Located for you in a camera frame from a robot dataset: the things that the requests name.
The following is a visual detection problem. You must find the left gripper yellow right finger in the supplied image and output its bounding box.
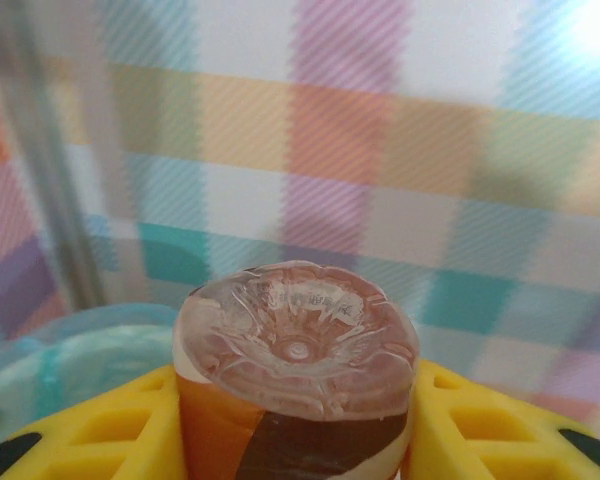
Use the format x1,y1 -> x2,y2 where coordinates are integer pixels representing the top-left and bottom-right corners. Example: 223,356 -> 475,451
404,359 -> 600,480

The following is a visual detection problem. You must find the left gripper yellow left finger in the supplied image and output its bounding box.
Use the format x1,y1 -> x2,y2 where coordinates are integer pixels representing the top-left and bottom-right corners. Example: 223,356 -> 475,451
0,363 -> 189,480

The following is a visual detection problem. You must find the bottle brown orange label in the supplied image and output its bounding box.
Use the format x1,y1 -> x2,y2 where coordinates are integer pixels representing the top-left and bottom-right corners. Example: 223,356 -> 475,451
172,259 -> 424,480

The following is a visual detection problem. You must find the aluminium corner post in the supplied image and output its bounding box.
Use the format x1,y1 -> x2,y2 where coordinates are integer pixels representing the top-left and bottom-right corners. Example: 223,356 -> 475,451
0,0 -> 109,314

